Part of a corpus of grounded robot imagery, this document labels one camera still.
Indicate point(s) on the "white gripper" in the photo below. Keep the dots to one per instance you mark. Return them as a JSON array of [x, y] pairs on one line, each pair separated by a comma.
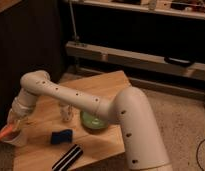
[[15, 122]]

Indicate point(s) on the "orange pepper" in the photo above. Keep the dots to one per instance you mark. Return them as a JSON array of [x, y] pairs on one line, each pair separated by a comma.
[[6, 131]]

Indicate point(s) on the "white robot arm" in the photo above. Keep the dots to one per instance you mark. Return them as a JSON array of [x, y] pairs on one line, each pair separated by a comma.
[[130, 109]]

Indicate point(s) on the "white ceramic cup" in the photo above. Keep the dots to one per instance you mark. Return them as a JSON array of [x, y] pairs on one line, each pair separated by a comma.
[[18, 138]]

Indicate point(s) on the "green ceramic bowl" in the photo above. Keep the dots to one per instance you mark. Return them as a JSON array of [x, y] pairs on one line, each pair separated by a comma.
[[92, 122]]

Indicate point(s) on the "wooden table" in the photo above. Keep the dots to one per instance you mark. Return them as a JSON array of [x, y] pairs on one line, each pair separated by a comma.
[[40, 155]]

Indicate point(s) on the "small white patterned bottle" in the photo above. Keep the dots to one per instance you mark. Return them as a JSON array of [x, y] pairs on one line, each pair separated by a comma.
[[66, 112]]

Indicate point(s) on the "blue sponge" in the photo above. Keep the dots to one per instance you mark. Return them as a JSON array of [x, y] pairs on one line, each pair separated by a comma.
[[61, 137]]

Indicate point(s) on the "black white striped cloth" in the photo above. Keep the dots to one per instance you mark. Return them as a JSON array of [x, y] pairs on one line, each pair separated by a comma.
[[68, 159]]

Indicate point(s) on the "metal pole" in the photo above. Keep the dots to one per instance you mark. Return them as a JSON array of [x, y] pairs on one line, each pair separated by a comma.
[[75, 35]]

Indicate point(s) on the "long metal case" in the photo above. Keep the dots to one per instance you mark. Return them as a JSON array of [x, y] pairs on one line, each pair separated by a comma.
[[134, 59]]

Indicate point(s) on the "cluttered upper shelf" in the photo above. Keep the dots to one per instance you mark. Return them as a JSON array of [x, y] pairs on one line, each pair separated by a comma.
[[140, 8]]

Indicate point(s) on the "black case handle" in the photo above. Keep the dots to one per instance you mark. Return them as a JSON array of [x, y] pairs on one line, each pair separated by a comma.
[[182, 63]]

